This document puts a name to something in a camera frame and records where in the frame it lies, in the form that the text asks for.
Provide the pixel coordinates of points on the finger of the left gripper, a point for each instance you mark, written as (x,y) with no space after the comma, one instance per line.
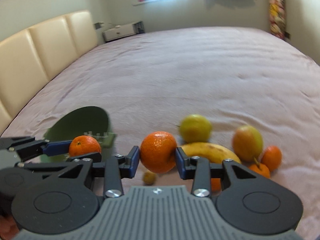
(28,147)
(89,158)

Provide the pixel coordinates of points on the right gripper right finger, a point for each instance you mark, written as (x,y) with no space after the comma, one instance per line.
(247,201)

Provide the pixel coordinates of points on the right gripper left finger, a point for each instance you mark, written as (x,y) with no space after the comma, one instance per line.
(74,195)

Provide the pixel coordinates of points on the orange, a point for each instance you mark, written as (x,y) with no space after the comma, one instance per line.
(157,152)
(83,144)

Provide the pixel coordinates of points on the small tangerine with stem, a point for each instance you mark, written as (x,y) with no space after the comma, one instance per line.
(260,168)

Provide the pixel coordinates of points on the green colander bowl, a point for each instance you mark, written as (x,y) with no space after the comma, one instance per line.
(89,120)

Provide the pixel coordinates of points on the red yellow apple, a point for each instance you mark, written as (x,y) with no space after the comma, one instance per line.
(247,143)

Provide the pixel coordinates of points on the yellow banana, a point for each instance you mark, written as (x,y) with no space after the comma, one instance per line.
(213,152)

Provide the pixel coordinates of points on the small brown longan fruit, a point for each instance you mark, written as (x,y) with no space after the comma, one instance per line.
(149,178)

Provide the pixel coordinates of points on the green yellow pear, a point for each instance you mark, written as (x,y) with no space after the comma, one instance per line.
(195,128)

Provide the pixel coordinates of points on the cream padded headboard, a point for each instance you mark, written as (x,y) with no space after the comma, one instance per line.
(31,58)

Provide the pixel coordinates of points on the pink bed sheet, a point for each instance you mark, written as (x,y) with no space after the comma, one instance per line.
(232,76)

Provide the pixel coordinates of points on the white bedside cabinet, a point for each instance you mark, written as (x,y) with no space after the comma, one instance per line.
(122,31)

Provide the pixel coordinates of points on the wall socket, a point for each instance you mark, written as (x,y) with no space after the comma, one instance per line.
(98,25)

